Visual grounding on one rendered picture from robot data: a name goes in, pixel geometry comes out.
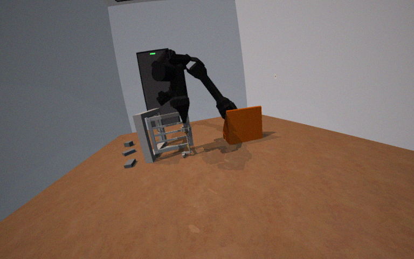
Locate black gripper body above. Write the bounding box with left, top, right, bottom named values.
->
left=170, top=80, right=190, bottom=107

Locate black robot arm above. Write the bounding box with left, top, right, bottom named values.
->
left=151, top=49, right=237, bottom=119

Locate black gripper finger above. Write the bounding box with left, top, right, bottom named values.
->
left=173, top=104, right=189, bottom=123

